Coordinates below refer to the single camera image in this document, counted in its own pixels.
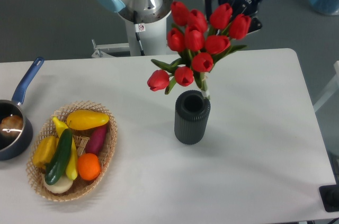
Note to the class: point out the green cucumber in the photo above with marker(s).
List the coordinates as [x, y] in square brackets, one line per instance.
[58, 164]

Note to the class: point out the orange fruit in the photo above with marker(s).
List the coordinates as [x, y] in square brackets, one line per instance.
[89, 166]

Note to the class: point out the white frame at right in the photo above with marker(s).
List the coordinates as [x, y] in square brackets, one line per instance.
[328, 91]

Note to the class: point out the black device at edge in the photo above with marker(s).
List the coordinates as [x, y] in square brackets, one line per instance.
[329, 196]

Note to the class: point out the yellow bell pepper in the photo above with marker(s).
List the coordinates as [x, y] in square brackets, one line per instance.
[45, 151]

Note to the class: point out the yellow mango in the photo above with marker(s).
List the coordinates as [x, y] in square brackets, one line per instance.
[86, 119]

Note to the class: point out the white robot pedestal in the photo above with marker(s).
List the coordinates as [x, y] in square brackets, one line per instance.
[147, 38]

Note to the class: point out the red tulip bouquet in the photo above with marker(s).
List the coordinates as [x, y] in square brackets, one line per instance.
[200, 43]

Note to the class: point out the yellow squash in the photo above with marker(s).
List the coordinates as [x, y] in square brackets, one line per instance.
[71, 169]

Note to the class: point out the woven wicker basket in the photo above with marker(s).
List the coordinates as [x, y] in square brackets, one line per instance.
[79, 187]

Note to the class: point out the dark grey ribbed vase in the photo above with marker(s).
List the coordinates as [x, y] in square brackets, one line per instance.
[191, 116]

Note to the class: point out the purple sweet potato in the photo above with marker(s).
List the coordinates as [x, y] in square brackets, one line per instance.
[96, 141]

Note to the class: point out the white onion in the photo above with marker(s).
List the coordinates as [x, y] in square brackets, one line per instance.
[61, 186]

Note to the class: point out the blue saucepan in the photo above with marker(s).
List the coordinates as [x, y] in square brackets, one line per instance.
[16, 129]

